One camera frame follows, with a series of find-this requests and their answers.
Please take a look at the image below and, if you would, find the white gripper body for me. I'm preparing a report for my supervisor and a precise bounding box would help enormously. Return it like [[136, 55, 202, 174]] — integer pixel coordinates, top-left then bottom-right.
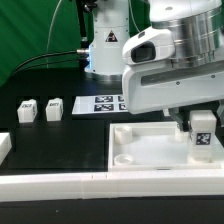
[[122, 27, 224, 114]]

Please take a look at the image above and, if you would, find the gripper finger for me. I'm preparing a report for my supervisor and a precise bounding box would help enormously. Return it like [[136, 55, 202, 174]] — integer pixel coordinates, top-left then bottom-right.
[[169, 108, 184, 131], [217, 99, 224, 127]]

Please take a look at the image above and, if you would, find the white square table top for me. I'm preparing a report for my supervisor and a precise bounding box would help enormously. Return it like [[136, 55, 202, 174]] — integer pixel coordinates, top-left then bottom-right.
[[108, 122, 224, 172]]

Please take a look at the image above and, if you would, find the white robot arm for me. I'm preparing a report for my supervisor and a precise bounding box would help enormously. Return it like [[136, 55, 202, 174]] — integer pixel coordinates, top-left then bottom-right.
[[85, 0, 224, 118]]

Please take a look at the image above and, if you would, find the white marker board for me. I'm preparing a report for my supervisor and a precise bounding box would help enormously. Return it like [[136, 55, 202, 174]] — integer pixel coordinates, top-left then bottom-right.
[[72, 94, 127, 115]]

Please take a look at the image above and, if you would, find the green backdrop curtain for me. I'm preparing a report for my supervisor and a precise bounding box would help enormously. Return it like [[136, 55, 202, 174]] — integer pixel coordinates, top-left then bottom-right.
[[0, 0, 154, 87]]

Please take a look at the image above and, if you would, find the white left fence piece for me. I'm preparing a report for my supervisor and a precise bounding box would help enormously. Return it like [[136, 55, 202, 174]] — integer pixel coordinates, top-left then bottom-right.
[[0, 132, 12, 165]]

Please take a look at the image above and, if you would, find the white front fence rail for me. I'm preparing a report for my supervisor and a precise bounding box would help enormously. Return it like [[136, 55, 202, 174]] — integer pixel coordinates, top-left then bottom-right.
[[0, 169, 224, 202]]

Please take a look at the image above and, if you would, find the black cable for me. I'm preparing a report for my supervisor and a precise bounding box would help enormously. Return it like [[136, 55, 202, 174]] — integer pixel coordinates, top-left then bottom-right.
[[11, 49, 91, 77]]

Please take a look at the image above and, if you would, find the black camera pole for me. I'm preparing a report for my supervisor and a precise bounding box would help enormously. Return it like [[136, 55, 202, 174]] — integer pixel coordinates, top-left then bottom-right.
[[74, 0, 98, 69]]

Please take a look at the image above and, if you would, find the thin grey cable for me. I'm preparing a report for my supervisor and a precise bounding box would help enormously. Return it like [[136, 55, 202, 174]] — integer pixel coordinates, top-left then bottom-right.
[[45, 0, 64, 69]]

